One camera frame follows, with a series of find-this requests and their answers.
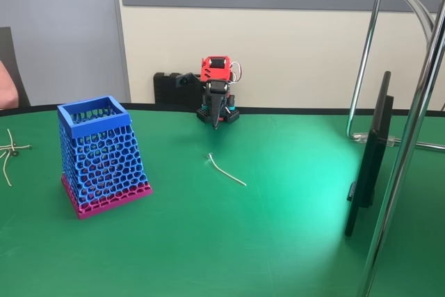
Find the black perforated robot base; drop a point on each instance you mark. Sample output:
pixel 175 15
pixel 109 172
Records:
pixel 232 114

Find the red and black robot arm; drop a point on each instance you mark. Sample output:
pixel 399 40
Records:
pixel 212 72

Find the person's bare forearm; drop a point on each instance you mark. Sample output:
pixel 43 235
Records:
pixel 7 88

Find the blue and magenta mesh basket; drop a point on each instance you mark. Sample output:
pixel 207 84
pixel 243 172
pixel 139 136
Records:
pixel 104 158

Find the black plastic case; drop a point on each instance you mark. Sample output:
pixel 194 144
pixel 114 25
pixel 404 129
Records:
pixel 167 88

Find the green table cloth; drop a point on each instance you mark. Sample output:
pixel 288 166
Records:
pixel 222 234

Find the clear plastic clip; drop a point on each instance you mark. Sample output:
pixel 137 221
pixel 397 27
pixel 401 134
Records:
pixel 361 137

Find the black LED light panel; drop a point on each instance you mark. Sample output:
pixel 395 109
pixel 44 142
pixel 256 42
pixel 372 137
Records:
pixel 370 165

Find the thick chrome pole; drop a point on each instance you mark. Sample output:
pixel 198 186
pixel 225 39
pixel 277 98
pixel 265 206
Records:
pixel 403 158

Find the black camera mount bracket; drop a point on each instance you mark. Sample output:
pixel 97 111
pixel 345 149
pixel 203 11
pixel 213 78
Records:
pixel 184 80

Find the thin chrome tube frame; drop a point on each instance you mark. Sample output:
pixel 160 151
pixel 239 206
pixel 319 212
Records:
pixel 365 50

